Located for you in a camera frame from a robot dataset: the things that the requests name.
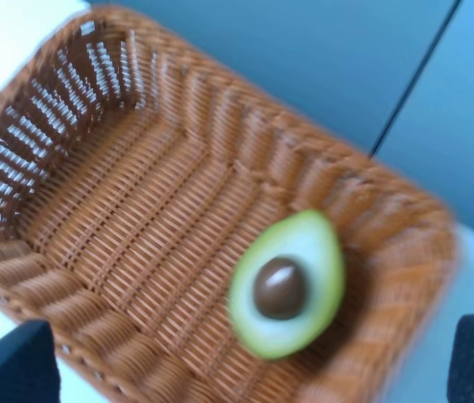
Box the halved avocado with pit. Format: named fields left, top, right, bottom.
left=228, top=210, right=346, bottom=360

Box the brown wicker basket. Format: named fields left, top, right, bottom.
left=0, top=6, right=458, bottom=402

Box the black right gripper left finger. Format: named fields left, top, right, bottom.
left=0, top=320, right=60, bottom=403

